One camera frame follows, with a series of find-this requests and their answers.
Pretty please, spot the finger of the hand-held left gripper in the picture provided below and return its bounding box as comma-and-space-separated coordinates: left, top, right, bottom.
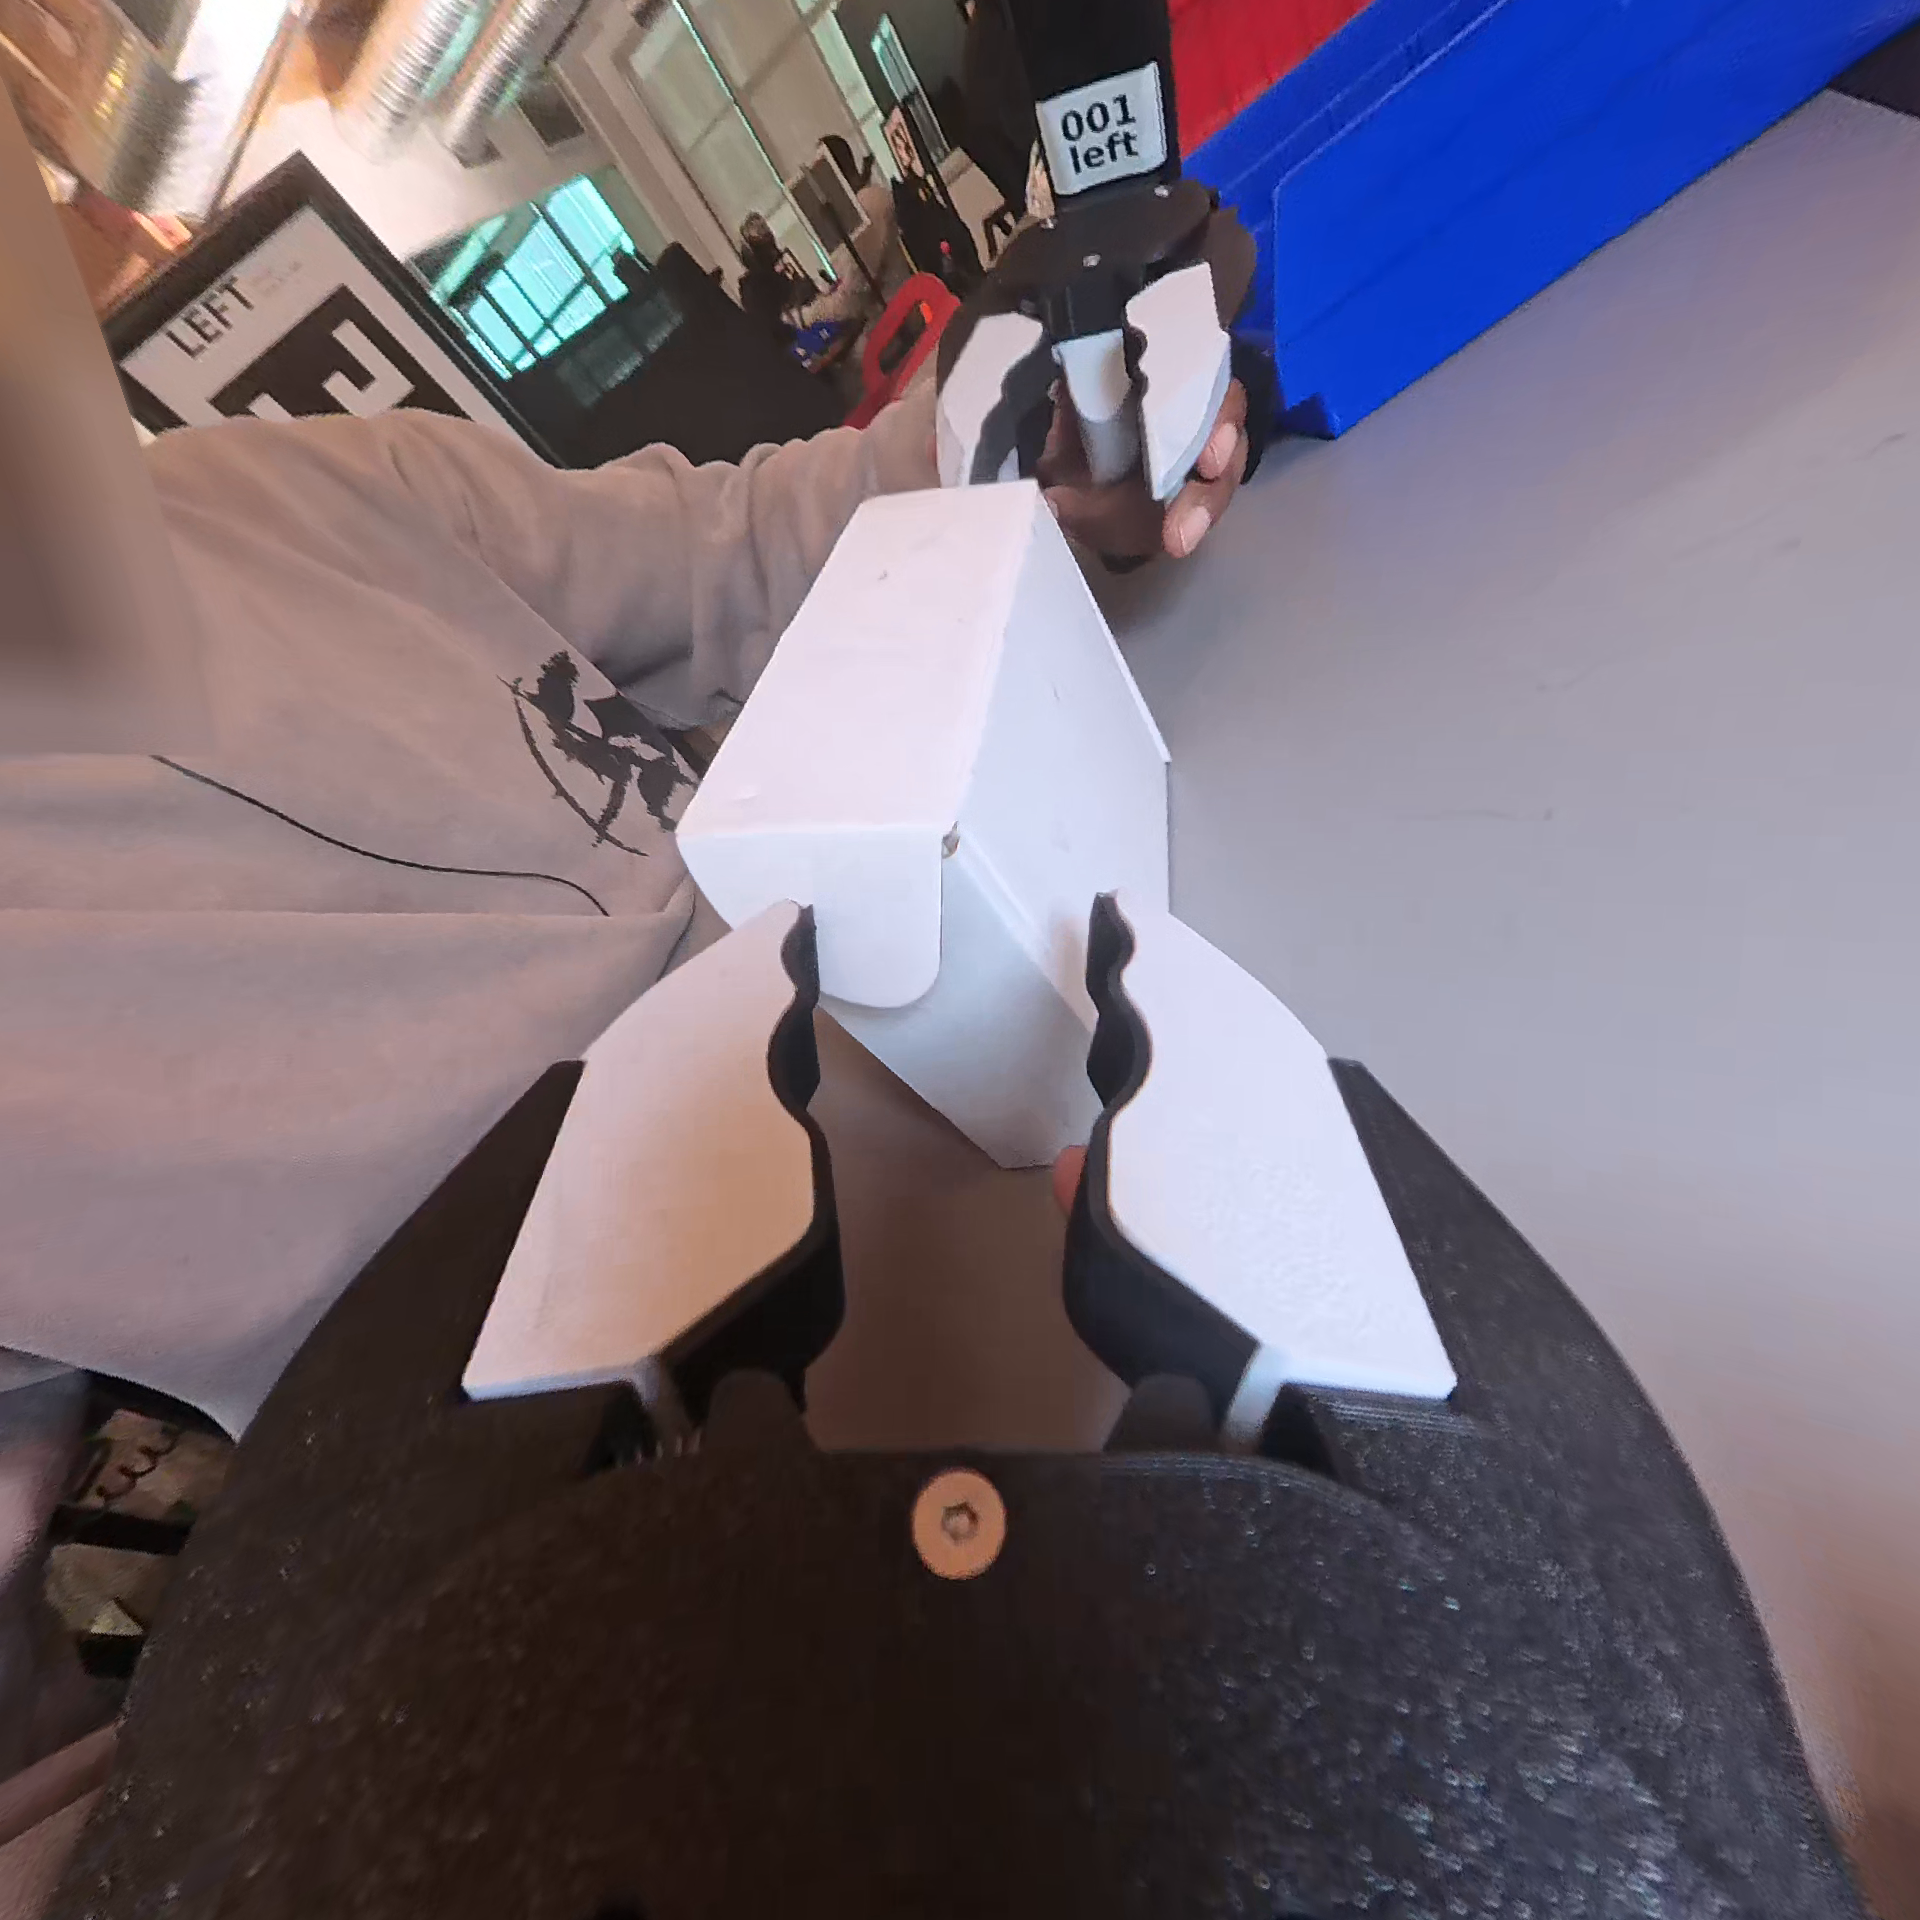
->
937, 310, 1062, 491
1131, 268, 1239, 507

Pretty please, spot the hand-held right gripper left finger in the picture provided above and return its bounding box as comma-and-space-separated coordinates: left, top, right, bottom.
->
459, 902, 846, 1412

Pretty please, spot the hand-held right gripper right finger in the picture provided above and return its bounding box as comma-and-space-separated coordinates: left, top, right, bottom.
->
1062, 893, 1461, 1447

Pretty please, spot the white cardboard box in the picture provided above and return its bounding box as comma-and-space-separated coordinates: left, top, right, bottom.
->
675, 480, 1174, 1173

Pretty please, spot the blue plastic bin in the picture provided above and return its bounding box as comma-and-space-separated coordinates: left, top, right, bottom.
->
1169, 0, 1920, 440

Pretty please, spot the person's left forearm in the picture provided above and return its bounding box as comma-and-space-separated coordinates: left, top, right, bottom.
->
496, 383, 962, 723

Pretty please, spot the person's left hand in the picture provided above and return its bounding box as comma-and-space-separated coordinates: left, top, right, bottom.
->
1034, 343, 1280, 574

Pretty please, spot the red chair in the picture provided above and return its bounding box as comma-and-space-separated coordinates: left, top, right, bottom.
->
851, 279, 962, 430

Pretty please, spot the red plastic bin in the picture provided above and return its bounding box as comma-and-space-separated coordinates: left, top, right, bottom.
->
1164, 0, 1380, 94

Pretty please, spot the person's grey sweatshirt torso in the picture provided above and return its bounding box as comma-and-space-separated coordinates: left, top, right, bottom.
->
0, 412, 739, 1443

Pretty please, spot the black white printed sign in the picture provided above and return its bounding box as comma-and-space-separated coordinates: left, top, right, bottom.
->
101, 151, 564, 467

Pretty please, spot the thin black cable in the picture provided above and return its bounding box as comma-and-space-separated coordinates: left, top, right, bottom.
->
150, 754, 612, 921

